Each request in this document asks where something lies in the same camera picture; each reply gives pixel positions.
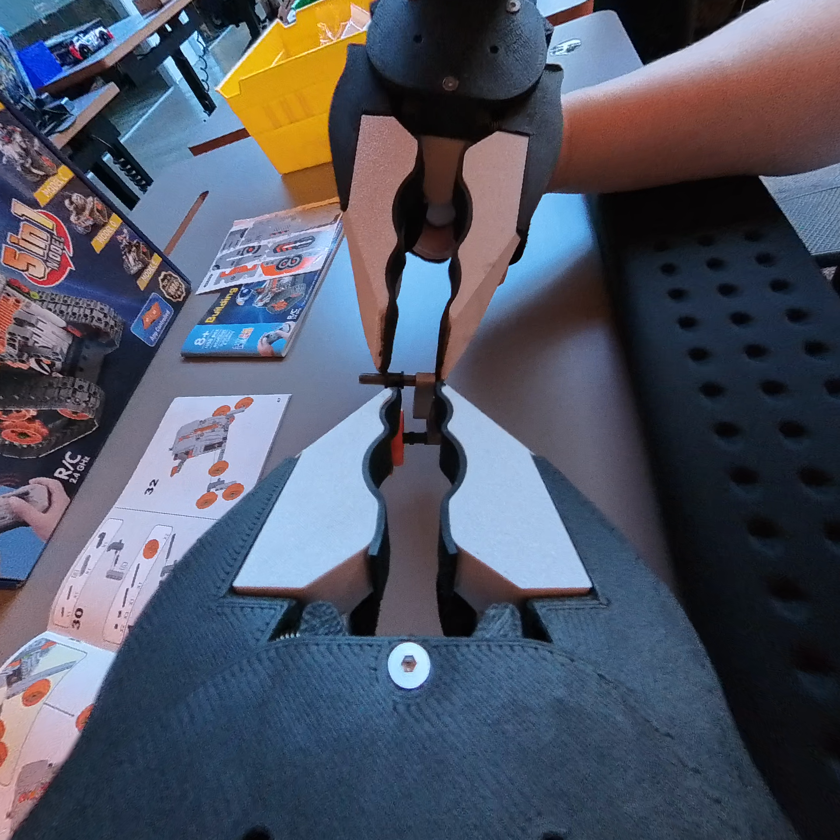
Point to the blue robot kit box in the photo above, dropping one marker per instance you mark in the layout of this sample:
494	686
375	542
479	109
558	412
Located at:
79	328

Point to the red white toy car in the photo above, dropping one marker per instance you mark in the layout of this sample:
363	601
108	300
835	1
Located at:
82	43

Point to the blue storage crate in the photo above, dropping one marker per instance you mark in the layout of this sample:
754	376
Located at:
36	65

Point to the yellow storage bin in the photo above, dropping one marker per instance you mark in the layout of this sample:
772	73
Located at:
289	118

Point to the blue instruction booklet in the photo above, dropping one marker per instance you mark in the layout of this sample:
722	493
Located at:
223	334

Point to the open white instruction manual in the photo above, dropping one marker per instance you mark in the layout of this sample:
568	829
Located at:
269	426

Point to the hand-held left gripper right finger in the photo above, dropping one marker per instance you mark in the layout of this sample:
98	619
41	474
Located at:
512	525

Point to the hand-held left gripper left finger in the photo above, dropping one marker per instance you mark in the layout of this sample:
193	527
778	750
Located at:
308	525

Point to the grey toy beam with gears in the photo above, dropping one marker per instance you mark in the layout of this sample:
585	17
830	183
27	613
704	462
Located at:
423	400

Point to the grey laptop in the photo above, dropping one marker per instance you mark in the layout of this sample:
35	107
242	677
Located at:
590	59

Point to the clear plastic parts bag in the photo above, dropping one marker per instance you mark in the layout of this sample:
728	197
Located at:
341	33

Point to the long background desk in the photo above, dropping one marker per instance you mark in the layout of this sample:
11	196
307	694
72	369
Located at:
144	26

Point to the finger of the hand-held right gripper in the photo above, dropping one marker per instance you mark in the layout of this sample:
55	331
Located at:
371	197
492	210

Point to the dark toy axle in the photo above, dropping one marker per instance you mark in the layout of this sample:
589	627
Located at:
377	379

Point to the toy sticker sheet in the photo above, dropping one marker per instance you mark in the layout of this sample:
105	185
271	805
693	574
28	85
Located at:
262	256

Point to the person's right forearm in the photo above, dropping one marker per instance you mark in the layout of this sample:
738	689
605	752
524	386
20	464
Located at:
689	111

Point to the small blue toy box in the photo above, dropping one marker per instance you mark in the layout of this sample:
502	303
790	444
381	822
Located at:
10	65

